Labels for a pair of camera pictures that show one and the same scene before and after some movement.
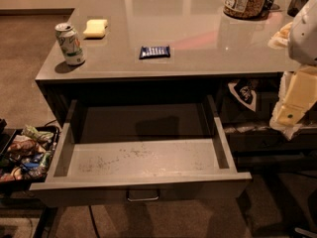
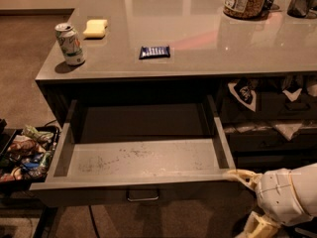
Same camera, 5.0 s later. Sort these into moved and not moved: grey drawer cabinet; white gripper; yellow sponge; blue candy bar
Moved: white gripper
Not moved: yellow sponge; grey drawer cabinet; blue candy bar
